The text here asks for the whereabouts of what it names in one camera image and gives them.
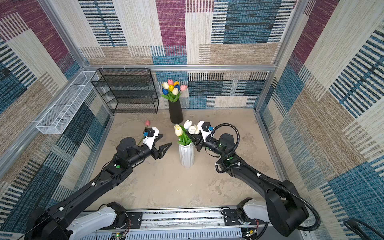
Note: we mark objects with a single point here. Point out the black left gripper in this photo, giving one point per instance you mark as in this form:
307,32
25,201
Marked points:
159,153

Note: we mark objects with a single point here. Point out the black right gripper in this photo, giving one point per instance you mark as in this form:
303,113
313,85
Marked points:
198,142

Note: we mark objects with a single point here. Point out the white ribbed vase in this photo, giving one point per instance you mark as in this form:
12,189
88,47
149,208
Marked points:
187,155

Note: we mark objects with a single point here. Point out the black tapered vase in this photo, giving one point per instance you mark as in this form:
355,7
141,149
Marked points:
176,113

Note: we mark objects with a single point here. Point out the light pink tulip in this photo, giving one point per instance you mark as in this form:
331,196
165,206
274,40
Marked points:
183,88

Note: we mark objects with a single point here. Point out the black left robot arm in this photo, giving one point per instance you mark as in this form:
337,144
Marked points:
62,221

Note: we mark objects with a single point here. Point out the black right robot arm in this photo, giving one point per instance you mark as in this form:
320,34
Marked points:
287,211

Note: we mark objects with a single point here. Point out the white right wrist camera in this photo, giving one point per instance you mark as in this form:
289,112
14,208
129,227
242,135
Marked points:
206,130

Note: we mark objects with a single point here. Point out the black wire shelf rack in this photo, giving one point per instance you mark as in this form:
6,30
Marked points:
124,90

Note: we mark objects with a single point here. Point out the aluminium front rail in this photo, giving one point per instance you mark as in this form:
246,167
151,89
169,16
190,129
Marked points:
192,217

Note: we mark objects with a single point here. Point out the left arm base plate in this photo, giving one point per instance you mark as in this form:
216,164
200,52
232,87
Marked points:
129,220

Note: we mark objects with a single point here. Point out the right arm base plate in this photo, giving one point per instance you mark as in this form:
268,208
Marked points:
232,218

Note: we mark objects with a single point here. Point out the white mesh wall basket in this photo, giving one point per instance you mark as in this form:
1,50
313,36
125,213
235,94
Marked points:
58,117

